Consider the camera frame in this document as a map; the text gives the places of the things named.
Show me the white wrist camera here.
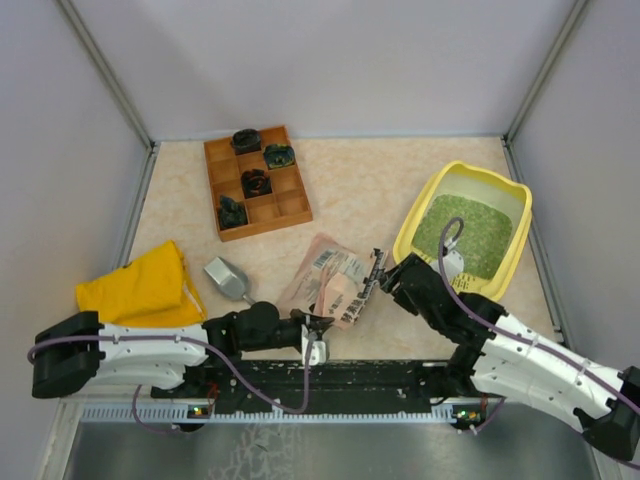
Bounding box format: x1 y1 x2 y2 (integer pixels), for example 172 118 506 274
438 239 465 285
301 326 329 367

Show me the black rolled item top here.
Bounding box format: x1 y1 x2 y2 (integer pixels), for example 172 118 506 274
230 129 262 155

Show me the black green rolled item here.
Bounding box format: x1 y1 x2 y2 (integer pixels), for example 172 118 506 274
263 144 295 170

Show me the wooden compartment tray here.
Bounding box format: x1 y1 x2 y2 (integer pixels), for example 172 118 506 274
203 125 313 242

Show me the yellow cloth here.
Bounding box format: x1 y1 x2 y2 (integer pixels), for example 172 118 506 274
75 240 207 328

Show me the pink cat litter bag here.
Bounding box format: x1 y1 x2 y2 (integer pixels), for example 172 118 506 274
276 234 373 329

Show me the yellow litter box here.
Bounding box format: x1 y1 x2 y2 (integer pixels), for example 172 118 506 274
393 161 532 302

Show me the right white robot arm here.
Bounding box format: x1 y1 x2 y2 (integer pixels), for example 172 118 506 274
377 254 639 463

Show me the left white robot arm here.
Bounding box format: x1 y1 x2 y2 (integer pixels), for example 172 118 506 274
27 302 335 399

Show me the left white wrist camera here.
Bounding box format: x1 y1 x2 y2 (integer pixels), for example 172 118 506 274
301 326 329 367

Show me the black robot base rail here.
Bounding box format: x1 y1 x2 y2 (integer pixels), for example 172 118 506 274
151 360 482 415

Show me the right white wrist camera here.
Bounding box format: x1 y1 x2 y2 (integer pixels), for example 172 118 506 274
438 239 465 285

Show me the dark rolled item lower left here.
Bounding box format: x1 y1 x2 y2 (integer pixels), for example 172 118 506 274
217 195 249 230

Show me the silver metal scoop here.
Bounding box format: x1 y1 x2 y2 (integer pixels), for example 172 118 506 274
204 257 256 305

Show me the green cat litter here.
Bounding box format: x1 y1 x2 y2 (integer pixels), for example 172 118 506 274
411 194 513 280

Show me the black orange rolled item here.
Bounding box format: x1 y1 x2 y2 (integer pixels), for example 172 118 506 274
240 169 272 198

